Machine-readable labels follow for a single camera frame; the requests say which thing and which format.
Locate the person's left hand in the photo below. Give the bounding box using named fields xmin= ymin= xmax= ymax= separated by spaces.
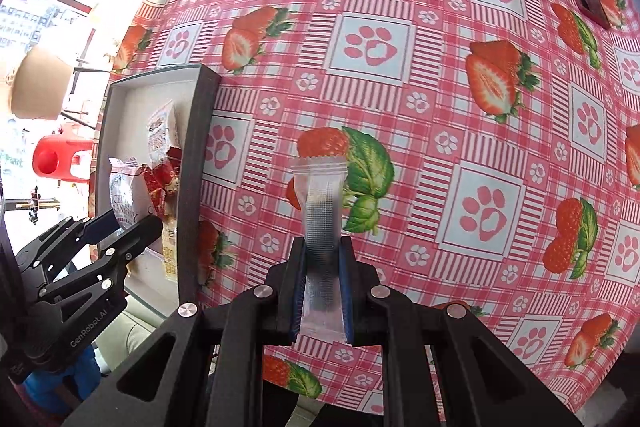
xmin=22 ymin=347 xmax=103 ymax=414

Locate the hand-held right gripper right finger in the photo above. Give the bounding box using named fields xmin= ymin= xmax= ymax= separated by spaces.
xmin=339 ymin=236 xmax=583 ymax=427

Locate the small red candy packet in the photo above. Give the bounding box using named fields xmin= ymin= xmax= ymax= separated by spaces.
xmin=150 ymin=146 xmax=183 ymax=195

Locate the golden snack packet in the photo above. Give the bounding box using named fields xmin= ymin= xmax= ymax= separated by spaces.
xmin=161 ymin=214 xmax=180 ymax=283

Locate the light blue snack packet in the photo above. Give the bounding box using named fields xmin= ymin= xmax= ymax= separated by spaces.
xmin=108 ymin=157 xmax=153 ymax=233

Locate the red plastic stool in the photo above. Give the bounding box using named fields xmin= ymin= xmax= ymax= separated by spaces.
xmin=32 ymin=133 xmax=96 ymax=185

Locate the grey shallow tray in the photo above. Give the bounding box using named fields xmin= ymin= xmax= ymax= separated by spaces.
xmin=95 ymin=63 xmax=222 ymax=310

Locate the red checked strawberry tablecloth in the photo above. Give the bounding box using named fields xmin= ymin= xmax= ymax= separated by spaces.
xmin=87 ymin=0 xmax=640 ymax=418

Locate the white brown-print snack packet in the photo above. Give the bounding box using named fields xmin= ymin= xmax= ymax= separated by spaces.
xmin=146 ymin=99 xmax=181 ymax=168

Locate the red gold-print snack packet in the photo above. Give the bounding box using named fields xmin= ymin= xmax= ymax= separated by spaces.
xmin=142 ymin=167 xmax=168 ymax=218

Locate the tan rounded object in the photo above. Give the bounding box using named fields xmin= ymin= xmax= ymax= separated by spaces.
xmin=10 ymin=44 xmax=76 ymax=122

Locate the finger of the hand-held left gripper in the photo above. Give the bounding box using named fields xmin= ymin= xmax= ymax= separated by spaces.
xmin=40 ymin=216 xmax=164 ymax=304
xmin=15 ymin=208 xmax=124 ymax=279

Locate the clear snack packet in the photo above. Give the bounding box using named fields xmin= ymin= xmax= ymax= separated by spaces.
xmin=291 ymin=154 xmax=348 ymax=343

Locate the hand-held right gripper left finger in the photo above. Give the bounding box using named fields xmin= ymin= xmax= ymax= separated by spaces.
xmin=60 ymin=237 xmax=307 ymax=427

